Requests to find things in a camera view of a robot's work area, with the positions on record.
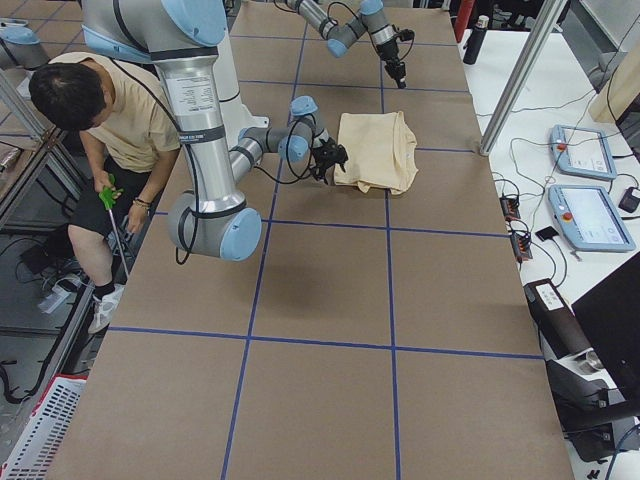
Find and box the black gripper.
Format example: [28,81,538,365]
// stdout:
[375,42,406,89]
[309,139,348,184]

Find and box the cream long-sleeve graphic shirt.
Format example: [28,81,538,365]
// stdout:
[333,111,418,195]

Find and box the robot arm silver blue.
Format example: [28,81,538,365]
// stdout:
[273,0,415,89]
[82,1,348,261]

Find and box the black water bottle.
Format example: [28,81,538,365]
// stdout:
[463,15,490,65]

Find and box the red cylinder bottle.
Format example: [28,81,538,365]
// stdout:
[454,0,475,43]

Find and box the upper blue teach pendant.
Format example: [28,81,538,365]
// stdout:
[549,124,617,181]

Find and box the blue teach pendant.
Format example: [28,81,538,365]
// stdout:
[549,124,617,181]
[547,185,636,253]

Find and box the seated person in beige shirt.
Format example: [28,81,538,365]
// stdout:
[29,52,181,334]

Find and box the lower blue teach pendant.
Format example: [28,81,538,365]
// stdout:
[547,185,636,253]

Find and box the small black power adapter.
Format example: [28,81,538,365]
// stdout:
[618,187,640,213]

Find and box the black box with label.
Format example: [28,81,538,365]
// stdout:
[523,279,591,358]

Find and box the black monitor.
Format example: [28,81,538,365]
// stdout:
[572,255,640,400]

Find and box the white red plastic basket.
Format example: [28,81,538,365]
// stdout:
[1,374,87,479]

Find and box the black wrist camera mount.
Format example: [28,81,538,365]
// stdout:
[395,29,415,42]

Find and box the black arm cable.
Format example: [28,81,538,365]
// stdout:
[254,115,321,184]

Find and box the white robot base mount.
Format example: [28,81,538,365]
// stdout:
[217,29,271,132]

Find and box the aluminium frame post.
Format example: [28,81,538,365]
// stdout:
[479,0,567,156]

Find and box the green-handled grabber tool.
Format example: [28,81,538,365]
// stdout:
[98,173,130,279]

